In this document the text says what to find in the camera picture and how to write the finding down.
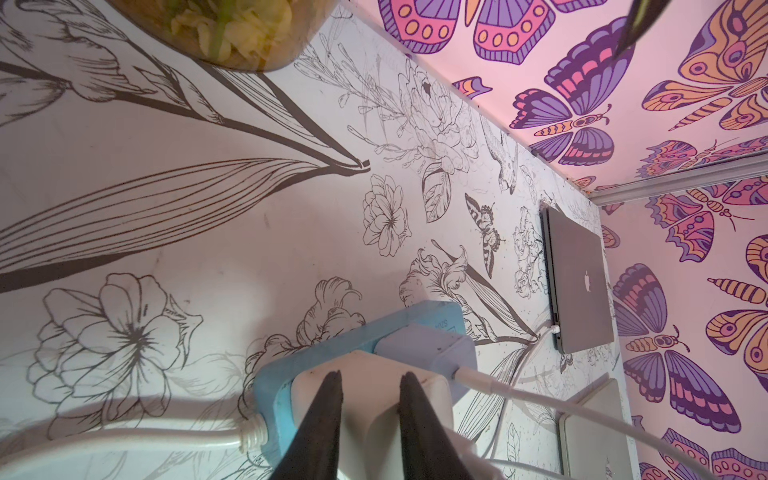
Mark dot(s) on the aluminium frame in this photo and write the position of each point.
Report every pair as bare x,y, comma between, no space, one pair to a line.
734,169

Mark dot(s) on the light blue charger adapter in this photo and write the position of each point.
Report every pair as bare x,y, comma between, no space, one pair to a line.
435,350

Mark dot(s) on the glass vase with plants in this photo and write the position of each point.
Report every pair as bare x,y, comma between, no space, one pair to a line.
242,35

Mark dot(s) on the silver laptop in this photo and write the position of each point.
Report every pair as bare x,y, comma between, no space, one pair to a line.
590,450

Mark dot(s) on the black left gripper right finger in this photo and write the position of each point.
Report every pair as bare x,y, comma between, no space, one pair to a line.
426,450

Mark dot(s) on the white laptop charger brick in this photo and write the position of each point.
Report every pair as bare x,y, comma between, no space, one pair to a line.
370,438

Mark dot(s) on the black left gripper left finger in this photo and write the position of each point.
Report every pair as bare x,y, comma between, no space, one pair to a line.
314,451

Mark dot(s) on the dark grey laptop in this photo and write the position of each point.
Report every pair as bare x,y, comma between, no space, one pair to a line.
578,288

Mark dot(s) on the teal power strip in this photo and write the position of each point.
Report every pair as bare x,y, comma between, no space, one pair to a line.
272,383

